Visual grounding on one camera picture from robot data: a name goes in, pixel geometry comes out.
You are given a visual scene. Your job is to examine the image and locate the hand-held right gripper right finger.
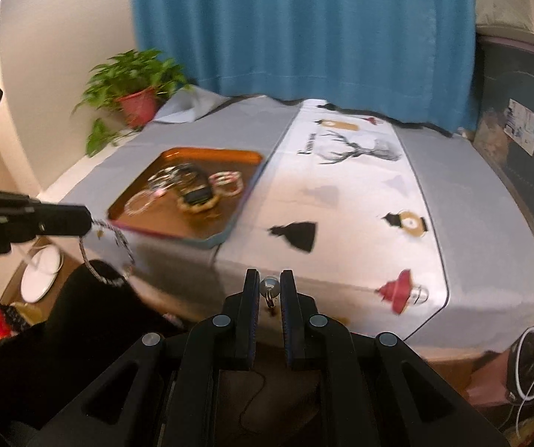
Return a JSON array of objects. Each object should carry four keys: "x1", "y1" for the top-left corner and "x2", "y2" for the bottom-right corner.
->
[{"x1": 280, "y1": 269, "x2": 510, "y2": 447}]

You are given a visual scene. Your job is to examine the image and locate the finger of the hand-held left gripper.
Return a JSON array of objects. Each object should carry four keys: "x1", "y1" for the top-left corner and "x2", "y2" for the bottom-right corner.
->
[{"x1": 0, "y1": 190, "x2": 93, "y2": 244}]

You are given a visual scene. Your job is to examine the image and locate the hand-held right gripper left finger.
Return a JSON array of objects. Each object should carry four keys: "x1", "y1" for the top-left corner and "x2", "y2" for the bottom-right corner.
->
[{"x1": 29, "y1": 267, "x2": 261, "y2": 447}]

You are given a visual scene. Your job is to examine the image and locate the orange metal tray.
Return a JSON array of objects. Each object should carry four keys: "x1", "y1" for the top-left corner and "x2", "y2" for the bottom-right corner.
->
[{"x1": 105, "y1": 148, "x2": 264, "y2": 247}]

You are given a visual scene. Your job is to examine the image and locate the silver pearl bracelet pile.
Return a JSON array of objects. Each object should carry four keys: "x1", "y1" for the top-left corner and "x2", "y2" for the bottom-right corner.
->
[{"x1": 148, "y1": 163, "x2": 198, "y2": 187}]

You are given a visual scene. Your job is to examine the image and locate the large beige bead bracelet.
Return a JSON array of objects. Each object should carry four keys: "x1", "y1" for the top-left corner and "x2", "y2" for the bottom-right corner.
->
[{"x1": 176, "y1": 191, "x2": 223, "y2": 215}]

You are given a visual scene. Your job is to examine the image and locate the black green wristwatch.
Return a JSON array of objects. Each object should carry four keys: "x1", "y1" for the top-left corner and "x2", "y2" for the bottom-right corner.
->
[{"x1": 181, "y1": 172, "x2": 214, "y2": 206}]

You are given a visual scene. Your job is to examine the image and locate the white round disc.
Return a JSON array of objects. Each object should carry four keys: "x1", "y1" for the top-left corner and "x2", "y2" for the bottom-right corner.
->
[{"x1": 19, "y1": 246, "x2": 65, "y2": 303}]

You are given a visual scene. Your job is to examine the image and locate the potted green plant red pot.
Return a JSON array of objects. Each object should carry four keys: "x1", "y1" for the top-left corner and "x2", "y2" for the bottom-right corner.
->
[{"x1": 72, "y1": 49, "x2": 193, "y2": 156}]

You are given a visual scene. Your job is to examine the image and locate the grey white printed tablecloth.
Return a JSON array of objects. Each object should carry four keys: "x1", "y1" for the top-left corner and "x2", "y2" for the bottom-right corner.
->
[{"x1": 57, "y1": 95, "x2": 534, "y2": 350}]

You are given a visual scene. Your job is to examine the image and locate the clear storage box purple lid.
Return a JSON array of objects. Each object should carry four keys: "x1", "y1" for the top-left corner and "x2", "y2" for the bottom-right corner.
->
[{"x1": 474, "y1": 32, "x2": 534, "y2": 271}]

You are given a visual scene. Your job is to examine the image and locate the blue curtain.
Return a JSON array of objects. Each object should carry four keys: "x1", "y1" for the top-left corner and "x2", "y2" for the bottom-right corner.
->
[{"x1": 130, "y1": 0, "x2": 479, "y2": 131}]

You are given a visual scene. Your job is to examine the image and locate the thin beaded bracelet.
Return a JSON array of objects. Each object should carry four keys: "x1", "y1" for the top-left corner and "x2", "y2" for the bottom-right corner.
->
[{"x1": 125, "y1": 188, "x2": 165, "y2": 215}]

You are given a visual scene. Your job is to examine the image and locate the pink white beaded bracelet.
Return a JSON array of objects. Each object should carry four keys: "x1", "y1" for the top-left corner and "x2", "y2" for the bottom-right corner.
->
[{"x1": 209, "y1": 171, "x2": 244, "y2": 196}]

